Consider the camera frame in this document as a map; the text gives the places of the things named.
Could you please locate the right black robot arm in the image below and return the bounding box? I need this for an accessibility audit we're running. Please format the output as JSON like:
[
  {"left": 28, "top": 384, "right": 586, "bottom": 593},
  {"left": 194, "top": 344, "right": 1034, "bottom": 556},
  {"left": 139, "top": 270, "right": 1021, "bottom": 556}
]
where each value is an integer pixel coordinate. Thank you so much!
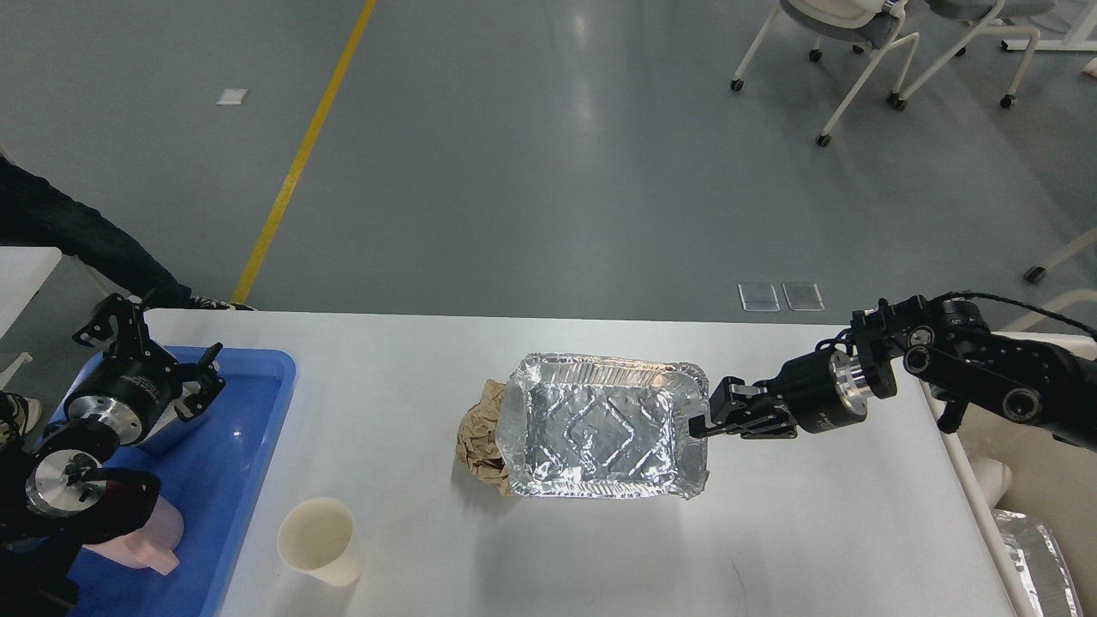
[{"left": 688, "top": 291, "right": 1096, "bottom": 452}]

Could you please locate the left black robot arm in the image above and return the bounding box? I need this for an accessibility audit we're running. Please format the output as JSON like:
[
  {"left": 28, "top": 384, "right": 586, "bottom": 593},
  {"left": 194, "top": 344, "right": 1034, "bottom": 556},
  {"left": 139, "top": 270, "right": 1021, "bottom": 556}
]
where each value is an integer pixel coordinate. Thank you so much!
[{"left": 1, "top": 293, "right": 225, "bottom": 616}]

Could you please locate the white office chair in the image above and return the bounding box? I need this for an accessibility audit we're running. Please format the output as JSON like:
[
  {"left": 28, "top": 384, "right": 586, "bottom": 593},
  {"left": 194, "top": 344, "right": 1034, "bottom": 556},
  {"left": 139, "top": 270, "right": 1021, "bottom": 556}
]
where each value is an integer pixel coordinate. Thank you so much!
[
  {"left": 887, "top": 0, "right": 1059, "bottom": 111},
  {"left": 728, "top": 1, "right": 920, "bottom": 147}
]

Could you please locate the right floor outlet plate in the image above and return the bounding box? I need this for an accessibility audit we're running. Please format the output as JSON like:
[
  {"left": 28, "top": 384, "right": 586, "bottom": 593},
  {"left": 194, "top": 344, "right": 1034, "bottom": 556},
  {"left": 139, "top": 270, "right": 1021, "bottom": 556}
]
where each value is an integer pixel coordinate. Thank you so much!
[{"left": 781, "top": 282, "right": 826, "bottom": 312}]

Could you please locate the steel rectangular container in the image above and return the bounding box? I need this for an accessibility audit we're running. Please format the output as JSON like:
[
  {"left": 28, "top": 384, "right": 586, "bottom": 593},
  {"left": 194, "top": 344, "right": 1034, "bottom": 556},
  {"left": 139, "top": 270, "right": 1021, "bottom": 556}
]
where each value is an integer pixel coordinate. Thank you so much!
[{"left": 136, "top": 381, "right": 213, "bottom": 456}]

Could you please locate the aluminium foil tray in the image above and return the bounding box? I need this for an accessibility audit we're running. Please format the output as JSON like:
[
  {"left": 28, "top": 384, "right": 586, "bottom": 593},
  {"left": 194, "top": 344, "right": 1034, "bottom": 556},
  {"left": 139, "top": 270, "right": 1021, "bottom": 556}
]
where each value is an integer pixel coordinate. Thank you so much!
[{"left": 496, "top": 354, "right": 709, "bottom": 500}]

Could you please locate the foil tray in bin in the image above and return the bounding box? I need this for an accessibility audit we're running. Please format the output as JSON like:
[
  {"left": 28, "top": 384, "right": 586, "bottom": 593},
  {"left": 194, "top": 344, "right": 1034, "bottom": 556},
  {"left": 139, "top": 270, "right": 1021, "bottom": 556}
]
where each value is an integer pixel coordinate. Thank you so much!
[{"left": 992, "top": 509, "right": 1084, "bottom": 616}]

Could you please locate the black white sneaker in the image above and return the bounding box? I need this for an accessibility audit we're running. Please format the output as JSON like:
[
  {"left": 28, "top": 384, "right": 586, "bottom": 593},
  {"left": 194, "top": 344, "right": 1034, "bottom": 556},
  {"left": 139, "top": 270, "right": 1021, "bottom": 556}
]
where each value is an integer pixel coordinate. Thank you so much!
[{"left": 1, "top": 391, "right": 42, "bottom": 446}]

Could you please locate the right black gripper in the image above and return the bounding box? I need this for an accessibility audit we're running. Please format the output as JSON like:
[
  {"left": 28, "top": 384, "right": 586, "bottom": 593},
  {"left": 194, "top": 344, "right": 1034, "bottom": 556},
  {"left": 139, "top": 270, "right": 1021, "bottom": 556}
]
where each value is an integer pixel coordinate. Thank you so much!
[{"left": 688, "top": 347, "right": 897, "bottom": 439}]

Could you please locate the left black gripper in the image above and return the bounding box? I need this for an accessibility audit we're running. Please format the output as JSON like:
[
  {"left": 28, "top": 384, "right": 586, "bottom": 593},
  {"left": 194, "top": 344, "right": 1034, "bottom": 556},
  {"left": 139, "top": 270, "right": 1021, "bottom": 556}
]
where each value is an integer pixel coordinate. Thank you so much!
[{"left": 63, "top": 293, "right": 225, "bottom": 446}]

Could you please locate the floor outlet plate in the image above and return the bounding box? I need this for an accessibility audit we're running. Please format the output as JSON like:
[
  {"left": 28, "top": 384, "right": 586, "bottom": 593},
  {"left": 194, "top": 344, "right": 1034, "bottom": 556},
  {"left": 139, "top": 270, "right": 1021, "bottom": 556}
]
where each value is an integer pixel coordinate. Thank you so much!
[
  {"left": 781, "top": 282, "right": 826, "bottom": 312},
  {"left": 737, "top": 282, "right": 781, "bottom": 313}
]

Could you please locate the small white floor plate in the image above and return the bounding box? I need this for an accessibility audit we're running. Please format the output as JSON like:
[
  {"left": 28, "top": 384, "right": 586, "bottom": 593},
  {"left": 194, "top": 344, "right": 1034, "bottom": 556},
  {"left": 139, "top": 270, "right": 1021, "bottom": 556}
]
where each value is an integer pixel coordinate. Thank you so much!
[{"left": 215, "top": 87, "right": 249, "bottom": 106}]

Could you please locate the crumpled brown paper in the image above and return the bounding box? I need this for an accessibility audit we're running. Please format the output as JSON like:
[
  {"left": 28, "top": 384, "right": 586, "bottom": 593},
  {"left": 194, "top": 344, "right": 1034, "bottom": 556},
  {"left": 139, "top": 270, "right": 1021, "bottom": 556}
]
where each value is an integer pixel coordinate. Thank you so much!
[{"left": 455, "top": 380, "right": 516, "bottom": 497}]

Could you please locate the pink mug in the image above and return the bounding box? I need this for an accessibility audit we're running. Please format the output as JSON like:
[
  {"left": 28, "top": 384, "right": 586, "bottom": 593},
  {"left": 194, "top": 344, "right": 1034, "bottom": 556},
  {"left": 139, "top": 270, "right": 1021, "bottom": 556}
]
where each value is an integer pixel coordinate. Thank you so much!
[{"left": 82, "top": 496, "right": 185, "bottom": 577}]

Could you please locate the left floor outlet plate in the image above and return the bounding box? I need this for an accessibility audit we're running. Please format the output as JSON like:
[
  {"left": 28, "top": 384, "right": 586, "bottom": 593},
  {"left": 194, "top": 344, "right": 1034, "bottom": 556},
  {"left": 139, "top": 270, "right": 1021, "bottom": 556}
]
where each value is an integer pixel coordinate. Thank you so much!
[{"left": 737, "top": 282, "right": 781, "bottom": 313}]

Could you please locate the paper cup in bin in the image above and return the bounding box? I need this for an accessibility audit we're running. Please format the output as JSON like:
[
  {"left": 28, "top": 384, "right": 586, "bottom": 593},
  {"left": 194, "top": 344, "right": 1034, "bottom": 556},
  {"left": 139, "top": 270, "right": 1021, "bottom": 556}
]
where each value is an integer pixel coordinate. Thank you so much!
[{"left": 970, "top": 457, "right": 1014, "bottom": 509}]

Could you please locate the cream paper cup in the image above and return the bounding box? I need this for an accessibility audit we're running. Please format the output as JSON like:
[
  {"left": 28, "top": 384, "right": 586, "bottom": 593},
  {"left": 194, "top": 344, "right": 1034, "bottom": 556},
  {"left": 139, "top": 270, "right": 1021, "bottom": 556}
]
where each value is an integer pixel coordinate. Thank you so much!
[{"left": 278, "top": 497, "right": 364, "bottom": 587}]

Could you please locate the chair leg with caster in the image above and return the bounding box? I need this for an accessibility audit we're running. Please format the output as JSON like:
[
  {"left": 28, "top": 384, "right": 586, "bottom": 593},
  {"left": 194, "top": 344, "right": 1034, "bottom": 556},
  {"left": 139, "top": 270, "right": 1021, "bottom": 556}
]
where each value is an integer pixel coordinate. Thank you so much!
[{"left": 1022, "top": 226, "right": 1096, "bottom": 285}]

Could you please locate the blue plastic tray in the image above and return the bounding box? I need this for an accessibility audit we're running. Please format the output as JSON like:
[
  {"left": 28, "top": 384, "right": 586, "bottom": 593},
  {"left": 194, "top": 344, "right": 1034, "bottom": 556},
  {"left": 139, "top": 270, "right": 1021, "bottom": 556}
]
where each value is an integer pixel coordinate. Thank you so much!
[{"left": 69, "top": 348, "right": 297, "bottom": 616}]

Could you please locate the person in dark jeans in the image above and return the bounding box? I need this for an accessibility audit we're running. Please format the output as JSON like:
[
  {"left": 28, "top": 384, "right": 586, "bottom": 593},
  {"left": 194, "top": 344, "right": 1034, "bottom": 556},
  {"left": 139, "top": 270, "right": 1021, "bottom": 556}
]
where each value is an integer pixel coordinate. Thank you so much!
[{"left": 1, "top": 156, "right": 251, "bottom": 311}]

